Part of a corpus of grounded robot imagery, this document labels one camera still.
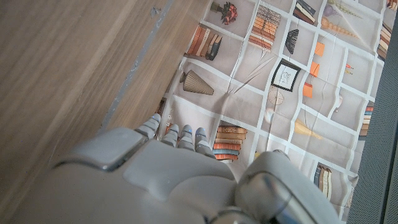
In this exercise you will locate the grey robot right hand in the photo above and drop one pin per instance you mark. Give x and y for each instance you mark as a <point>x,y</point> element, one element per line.
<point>155,180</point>

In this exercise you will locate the printed bookshelf backdrop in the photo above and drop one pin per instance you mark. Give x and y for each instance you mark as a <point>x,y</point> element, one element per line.
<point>245,99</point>

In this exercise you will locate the dark grey partition panel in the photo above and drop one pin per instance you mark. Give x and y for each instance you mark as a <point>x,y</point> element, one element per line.
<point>376,140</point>

